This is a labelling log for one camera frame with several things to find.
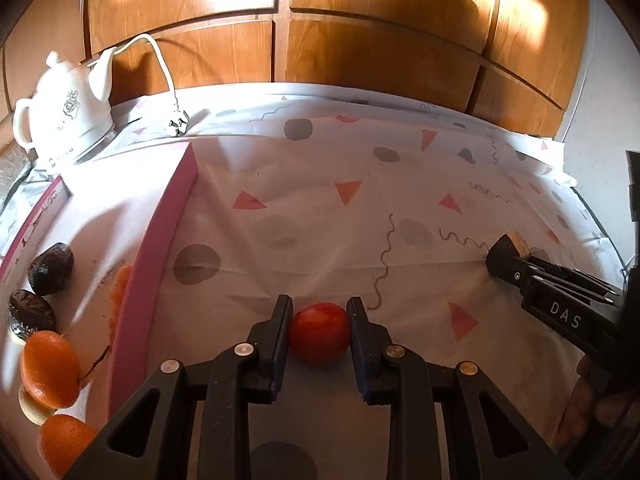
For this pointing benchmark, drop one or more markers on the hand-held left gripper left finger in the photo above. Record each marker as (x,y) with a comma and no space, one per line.
(280,355)

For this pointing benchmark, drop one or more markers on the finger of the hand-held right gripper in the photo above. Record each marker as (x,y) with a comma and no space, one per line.
(575,280)
(502,262)

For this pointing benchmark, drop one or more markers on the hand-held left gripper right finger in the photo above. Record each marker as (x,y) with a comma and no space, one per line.
(357,360)

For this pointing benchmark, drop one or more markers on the brown chunk with beige face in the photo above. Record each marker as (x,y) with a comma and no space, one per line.
(522,246)

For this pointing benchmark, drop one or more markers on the red tomato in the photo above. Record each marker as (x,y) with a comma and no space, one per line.
(320,332)

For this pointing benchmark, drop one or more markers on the pink shallow box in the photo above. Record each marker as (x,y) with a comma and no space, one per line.
(150,260)

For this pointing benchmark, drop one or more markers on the orange carrot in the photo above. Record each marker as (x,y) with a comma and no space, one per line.
(120,295)

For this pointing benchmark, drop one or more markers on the orange with stem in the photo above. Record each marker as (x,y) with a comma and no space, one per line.
(50,367)

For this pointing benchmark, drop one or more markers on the orange without stem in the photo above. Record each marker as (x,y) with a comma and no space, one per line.
(62,442)

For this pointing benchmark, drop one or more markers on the dark oblong avocado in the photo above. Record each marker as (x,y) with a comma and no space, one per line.
(50,269)

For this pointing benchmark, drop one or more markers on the dark round patterned avocado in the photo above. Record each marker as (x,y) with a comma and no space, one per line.
(31,312)

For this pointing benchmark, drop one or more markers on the pale yellow round potato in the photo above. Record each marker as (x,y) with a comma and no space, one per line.
(32,410)

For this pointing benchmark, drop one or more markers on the person's right hand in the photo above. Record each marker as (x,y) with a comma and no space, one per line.
(582,410)

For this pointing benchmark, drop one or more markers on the dark rectangular object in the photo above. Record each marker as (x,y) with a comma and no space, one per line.
(634,185)

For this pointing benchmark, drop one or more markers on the white patterned tablecloth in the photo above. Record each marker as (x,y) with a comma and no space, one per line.
(310,200)

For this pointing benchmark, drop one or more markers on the wooden panelled wardrobe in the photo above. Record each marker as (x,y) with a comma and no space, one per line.
(350,35)

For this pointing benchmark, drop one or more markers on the white ceramic kettle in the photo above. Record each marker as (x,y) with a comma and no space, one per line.
(65,115)

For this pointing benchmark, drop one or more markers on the silver textured object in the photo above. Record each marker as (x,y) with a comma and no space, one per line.
(12,170)

